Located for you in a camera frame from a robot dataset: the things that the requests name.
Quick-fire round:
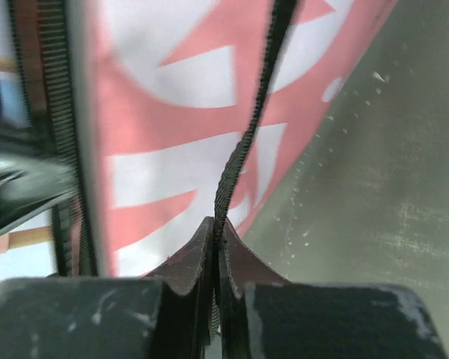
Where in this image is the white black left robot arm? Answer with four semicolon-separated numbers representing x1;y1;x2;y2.
0;120;77;236

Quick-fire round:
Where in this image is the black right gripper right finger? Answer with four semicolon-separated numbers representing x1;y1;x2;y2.
218;224;447;358

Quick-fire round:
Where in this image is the pink sport racket bag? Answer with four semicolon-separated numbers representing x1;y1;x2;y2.
16;1;394;277

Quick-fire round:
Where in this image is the pink tiered shelf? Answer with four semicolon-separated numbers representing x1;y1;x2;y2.
0;56;48;254

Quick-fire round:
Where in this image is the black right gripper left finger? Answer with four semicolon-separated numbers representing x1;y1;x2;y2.
0;217;213;358

